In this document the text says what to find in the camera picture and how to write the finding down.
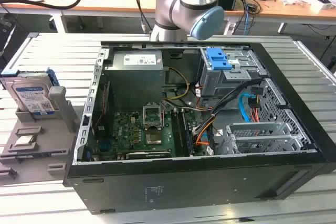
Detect hard disk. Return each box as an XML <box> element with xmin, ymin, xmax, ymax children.
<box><xmin>0</xmin><ymin>68</ymin><xmax>60</xmax><ymax>116</ymax></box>

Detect metal disk bay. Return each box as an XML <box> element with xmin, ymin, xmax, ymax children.
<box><xmin>215</xmin><ymin>122</ymin><xmax>313</xmax><ymax>155</ymax></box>

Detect metal socket cover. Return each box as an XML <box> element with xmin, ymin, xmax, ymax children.
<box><xmin>141</xmin><ymin>102</ymin><xmax>165</xmax><ymax>130</ymax></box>

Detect RAM slot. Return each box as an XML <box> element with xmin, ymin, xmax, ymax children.
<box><xmin>171</xmin><ymin>109</ymin><xmax>190</xmax><ymax>156</ymax></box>

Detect grey power supply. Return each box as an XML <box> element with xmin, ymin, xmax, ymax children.
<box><xmin>103</xmin><ymin>50</ymin><xmax>166</xmax><ymax>112</ymax></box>

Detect CPU socket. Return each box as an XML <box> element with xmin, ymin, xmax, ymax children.
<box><xmin>145</xmin><ymin>126</ymin><xmax>165</xmax><ymax>146</ymax></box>

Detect grey metal drive cage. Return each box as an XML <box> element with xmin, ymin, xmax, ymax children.
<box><xmin>196</xmin><ymin>48</ymin><xmax>267</xmax><ymax>104</ymax></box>

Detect green motherboard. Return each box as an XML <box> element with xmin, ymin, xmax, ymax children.
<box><xmin>86</xmin><ymin>108</ymin><xmax>208</xmax><ymax>161</ymax></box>

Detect black graphics card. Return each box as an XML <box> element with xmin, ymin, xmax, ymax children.
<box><xmin>125</xmin><ymin>150</ymin><xmax>173</xmax><ymax>159</ymax></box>

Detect blue drive latch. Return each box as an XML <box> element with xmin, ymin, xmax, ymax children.
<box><xmin>206</xmin><ymin>47</ymin><xmax>233</xmax><ymax>70</ymax></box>

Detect black PC case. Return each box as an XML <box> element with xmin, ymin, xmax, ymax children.
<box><xmin>62</xmin><ymin>40</ymin><xmax>336</xmax><ymax>216</ymax></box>

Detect white power strip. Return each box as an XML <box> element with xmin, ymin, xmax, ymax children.
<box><xmin>224</xmin><ymin>22</ymin><xmax>237</xmax><ymax>36</ymax></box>

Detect wooden desk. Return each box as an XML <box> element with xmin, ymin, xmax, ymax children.
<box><xmin>0</xmin><ymin>0</ymin><xmax>336</xmax><ymax>35</ymax></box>

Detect grey parts rack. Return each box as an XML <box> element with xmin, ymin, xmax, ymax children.
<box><xmin>0</xmin><ymin>85</ymin><xmax>81</xmax><ymax>186</ymax></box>

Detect silver CPU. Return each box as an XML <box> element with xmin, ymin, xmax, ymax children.
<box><xmin>14</xmin><ymin>135</ymin><xmax>36</xmax><ymax>147</ymax></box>

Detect yellow wires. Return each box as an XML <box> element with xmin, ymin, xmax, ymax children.
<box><xmin>162</xmin><ymin>67</ymin><xmax>191</xmax><ymax>101</ymax></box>

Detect orange wire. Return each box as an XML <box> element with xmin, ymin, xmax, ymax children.
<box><xmin>195</xmin><ymin>119</ymin><xmax>216</xmax><ymax>146</ymax></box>

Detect black cable bundle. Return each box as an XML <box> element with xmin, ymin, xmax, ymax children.
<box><xmin>207</xmin><ymin>78</ymin><xmax>263</xmax><ymax>120</ymax></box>

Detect blue wire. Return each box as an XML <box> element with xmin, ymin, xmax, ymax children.
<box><xmin>238</xmin><ymin>93</ymin><xmax>254</xmax><ymax>123</ymax></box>

